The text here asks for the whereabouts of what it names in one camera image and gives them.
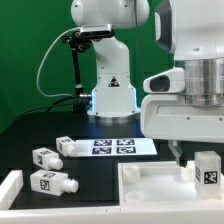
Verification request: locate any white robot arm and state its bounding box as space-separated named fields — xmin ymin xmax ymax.
xmin=70 ymin=0 xmax=224 ymax=159

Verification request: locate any grey cable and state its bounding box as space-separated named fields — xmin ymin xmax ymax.
xmin=36 ymin=27 xmax=81 ymax=99

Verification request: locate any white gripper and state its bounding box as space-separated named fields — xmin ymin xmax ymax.
xmin=140 ymin=94 xmax=224 ymax=167

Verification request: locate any white marker sheet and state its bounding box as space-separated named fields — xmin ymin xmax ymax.
xmin=76 ymin=138 xmax=157 ymax=157

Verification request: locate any white square table top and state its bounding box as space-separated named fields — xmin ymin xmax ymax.
xmin=118 ymin=161 xmax=224 ymax=204

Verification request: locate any black camera stand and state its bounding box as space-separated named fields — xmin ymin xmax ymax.
xmin=61 ymin=30 xmax=116 ymax=114

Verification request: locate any white U-shaped fence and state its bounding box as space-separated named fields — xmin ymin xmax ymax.
xmin=0 ymin=162 xmax=224 ymax=224

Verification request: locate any black cable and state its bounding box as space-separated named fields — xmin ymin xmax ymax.
xmin=13 ymin=95 xmax=83 ymax=123

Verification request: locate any grey camera on stand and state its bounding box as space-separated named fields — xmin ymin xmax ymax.
xmin=80 ymin=24 xmax=112 ymax=38

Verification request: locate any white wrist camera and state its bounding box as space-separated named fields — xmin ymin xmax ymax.
xmin=143 ymin=67 xmax=185 ymax=94

